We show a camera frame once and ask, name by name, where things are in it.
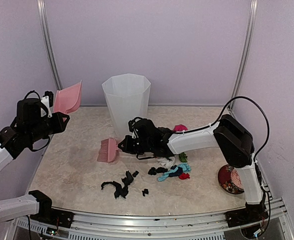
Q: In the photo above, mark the small red paper scrap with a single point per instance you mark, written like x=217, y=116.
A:
x=184, y=176

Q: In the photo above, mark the pink plastic dustpan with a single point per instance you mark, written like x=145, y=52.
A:
x=68, y=99

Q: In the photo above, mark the right aluminium frame post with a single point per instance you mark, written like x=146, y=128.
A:
x=246, y=47

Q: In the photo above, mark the white paper scrap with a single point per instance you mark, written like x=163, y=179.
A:
x=166, y=162

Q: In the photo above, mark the black paper scrap strip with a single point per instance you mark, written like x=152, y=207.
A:
x=119, y=189

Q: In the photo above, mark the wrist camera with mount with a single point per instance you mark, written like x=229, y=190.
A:
x=47, y=100
x=136, y=125

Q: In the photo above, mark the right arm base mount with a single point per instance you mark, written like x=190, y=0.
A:
x=251, y=213

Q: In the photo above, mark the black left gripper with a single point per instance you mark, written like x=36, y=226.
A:
x=59, y=117

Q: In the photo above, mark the small black paper scrap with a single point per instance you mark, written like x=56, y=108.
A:
x=145, y=192

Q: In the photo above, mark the green paper scrap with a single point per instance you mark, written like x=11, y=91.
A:
x=183, y=157

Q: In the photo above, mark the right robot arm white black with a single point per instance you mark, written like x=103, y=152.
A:
x=225, y=133

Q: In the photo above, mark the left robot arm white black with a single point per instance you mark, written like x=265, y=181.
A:
x=33, y=122

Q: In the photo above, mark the translucent white waste bin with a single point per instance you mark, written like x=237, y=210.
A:
x=127, y=97

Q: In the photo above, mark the pink plastic hand brush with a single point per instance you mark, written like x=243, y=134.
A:
x=108, y=150

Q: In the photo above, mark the pink patterned small bowl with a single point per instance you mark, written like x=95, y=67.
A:
x=236, y=179

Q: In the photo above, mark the dark red patterned round dish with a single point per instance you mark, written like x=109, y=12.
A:
x=224, y=179

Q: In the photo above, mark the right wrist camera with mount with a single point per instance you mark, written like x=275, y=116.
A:
x=136, y=125

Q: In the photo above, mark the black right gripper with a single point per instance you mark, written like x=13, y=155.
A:
x=127, y=148

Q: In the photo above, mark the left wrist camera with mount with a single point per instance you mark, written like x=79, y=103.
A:
x=47, y=100

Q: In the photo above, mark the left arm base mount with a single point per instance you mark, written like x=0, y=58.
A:
x=52, y=215

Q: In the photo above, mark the front aluminium rail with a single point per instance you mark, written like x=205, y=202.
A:
x=94, y=226

